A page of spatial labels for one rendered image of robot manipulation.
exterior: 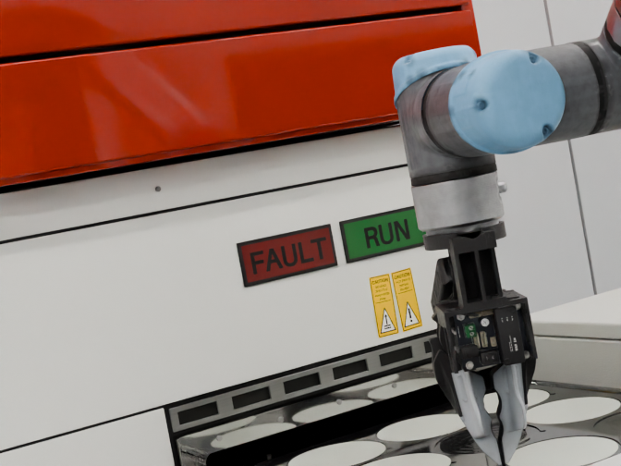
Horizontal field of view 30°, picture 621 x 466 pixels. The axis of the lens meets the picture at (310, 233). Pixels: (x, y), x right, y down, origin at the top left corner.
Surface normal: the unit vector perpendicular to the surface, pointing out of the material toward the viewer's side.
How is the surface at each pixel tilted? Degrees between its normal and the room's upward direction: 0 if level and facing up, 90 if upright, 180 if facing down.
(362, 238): 90
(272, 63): 90
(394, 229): 90
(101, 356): 90
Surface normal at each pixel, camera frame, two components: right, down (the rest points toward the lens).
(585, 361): -0.86, 0.18
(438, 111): -0.96, 0.09
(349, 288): 0.48, -0.04
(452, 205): -0.19, 0.09
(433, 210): -0.66, 0.17
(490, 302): 0.02, 0.05
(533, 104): 0.25, 0.00
